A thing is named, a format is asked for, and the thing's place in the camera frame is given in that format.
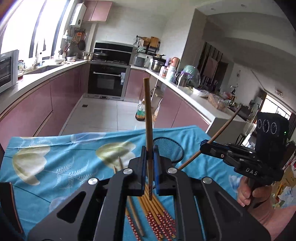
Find right hand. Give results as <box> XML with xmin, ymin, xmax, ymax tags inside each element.
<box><xmin>237</xmin><ymin>176</ymin><xmax>274</xmax><ymax>225</ymax></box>

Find black mesh utensil cup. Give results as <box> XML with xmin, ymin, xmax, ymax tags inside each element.
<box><xmin>153</xmin><ymin>137</ymin><xmax>185</xmax><ymax>164</ymax></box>

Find pink lower cabinets right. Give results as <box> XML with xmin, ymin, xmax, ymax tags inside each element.
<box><xmin>124</xmin><ymin>66</ymin><xmax>211</xmax><ymax>132</ymax></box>

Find white water heater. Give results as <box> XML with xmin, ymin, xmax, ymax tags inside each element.
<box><xmin>69</xmin><ymin>3</ymin><xmax>87</xmax><ymax>28</ymax></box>

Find blue floral tablecloth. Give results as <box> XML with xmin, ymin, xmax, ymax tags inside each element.
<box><xmin>1</xmin><ymin>126</ymin><xmax>241</xmax><ymax>240</ymax></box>

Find pink wall cabinet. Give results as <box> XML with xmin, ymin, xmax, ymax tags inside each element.
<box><xmin>83</xmin><ymin>1</ymin><xmax>113</xmax><ymax>22</ymax></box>

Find pink cabinets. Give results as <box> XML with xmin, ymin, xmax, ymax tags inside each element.
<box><xmin>1</xmin><ymin>61</ymin><xmax>90</xmax><ymax>149</ymax></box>
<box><xmin>124</xmin><ymin>66</ymin><xmax>211</xmax><ymax>132</ymax></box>

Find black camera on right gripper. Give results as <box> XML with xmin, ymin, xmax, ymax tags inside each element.
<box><xmin>255</xmin><ymin>112</ymin><xmax>289</xmax><ymax>168</ymax></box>

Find pink lower cabinets left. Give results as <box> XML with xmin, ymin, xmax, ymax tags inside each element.
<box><xmin>1</xmin><ymin>61</ymin><xmax>90</xmax><ymax>149</ymax></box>

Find black dish rack shelf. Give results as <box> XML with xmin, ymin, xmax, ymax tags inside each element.
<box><xmin>133</xmin><ymin>35</ymin><xmax>161</xmax><ymax>56</ymax></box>

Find pink sleeve forearm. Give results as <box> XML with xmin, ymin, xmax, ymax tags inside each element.
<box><xmin>262</xmin><ymin>205</ymin><xmax>295</xmax><ymax>240</ymax></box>

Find cooking oil bottle on floor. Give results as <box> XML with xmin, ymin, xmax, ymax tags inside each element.
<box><xmin>135</xmin><ymin>99</ymin><xmax>145</xmax><ymax>121</ymax></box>

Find steel pot on counter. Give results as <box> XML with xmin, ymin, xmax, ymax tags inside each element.
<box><xmin>150</xmin><ymin>59</ymin><xmax>165</xmax><ymax>73</ymax></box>

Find teal plastic bag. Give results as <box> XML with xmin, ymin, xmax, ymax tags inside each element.
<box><xmin>182</xmin><ymin>65</ymin><xmax>201</xmax><ymax>88</ymax></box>

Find silver microwave oven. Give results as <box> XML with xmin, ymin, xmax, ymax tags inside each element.
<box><xmin>0</xmin><ymin>50</ymin><xmax>19</xmax><ymax>93</ymax></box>

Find black built-in oven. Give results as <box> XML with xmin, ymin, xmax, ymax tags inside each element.
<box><xmin>87</xmin><ymin>41</ymin><xmax>134</xmax><ymax>100</ymax></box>

